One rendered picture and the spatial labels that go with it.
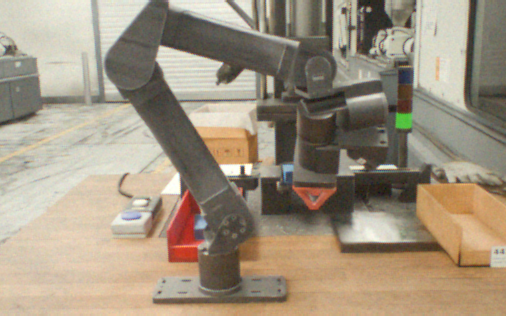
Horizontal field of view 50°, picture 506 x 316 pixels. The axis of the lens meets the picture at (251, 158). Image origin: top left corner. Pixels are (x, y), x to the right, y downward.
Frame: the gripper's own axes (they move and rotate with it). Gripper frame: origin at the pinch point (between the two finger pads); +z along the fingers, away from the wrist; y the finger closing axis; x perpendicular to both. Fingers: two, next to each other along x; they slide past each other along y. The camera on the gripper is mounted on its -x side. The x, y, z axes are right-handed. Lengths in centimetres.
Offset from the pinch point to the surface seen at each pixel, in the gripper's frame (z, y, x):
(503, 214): 8.7, 6.1, -34.0
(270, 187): 15.5, 16.8, 9.4
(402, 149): 22.6, 38.4, -21.0
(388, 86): 176, 280, -52
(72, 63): 495, 785, 483
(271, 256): 10.0, -5.2, 7.1
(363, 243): 9.2, -1.8, -9.0
